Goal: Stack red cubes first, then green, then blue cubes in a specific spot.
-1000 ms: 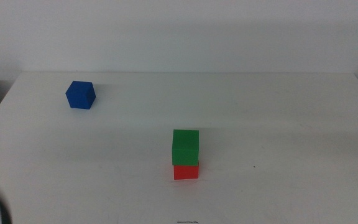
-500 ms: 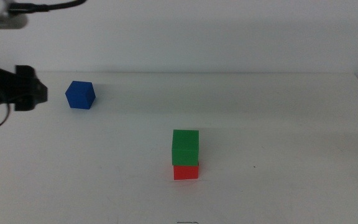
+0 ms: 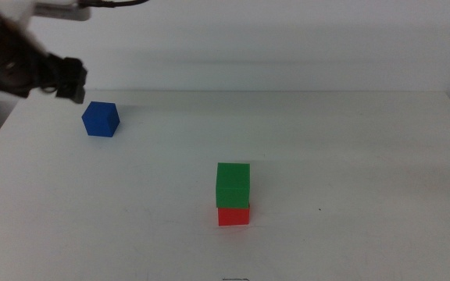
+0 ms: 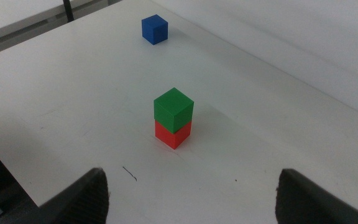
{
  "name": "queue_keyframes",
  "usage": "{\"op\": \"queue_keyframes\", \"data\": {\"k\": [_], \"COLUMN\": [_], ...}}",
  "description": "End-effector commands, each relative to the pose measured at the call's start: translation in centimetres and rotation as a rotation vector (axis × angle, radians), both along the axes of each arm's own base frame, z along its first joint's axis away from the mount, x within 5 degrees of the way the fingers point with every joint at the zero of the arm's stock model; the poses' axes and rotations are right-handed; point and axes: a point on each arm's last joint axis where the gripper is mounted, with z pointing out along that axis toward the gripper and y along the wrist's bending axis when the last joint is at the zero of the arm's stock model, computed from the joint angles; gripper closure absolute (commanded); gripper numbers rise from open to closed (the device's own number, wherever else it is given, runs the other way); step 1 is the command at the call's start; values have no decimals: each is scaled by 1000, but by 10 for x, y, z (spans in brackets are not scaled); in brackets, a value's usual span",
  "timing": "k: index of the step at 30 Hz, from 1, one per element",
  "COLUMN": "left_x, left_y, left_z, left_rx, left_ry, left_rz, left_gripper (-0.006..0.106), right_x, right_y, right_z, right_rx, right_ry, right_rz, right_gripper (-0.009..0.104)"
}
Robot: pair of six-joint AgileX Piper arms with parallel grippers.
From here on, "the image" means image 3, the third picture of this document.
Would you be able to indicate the blue cube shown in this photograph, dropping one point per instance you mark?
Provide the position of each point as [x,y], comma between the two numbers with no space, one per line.
[101,120]

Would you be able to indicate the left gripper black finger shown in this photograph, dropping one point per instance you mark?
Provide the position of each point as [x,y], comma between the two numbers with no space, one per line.
[70,95]
[74,72]

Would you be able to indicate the green cube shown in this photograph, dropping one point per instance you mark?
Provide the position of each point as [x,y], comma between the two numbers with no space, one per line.
[233,185]

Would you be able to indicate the red cube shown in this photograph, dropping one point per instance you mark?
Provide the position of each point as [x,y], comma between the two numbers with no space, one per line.
[233,217]

